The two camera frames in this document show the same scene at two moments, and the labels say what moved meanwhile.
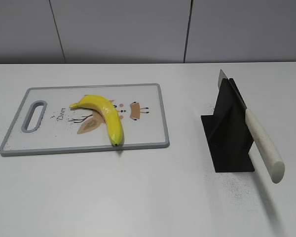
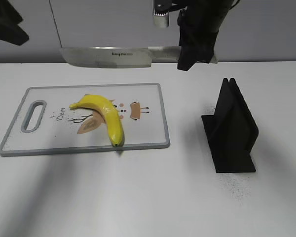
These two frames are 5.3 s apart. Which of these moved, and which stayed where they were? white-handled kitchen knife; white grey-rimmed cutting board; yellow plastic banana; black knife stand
Moved: white-handled kitchen knife
Stayed: black knife stand; white grey-rimmed cutting board; yellow plastic banana
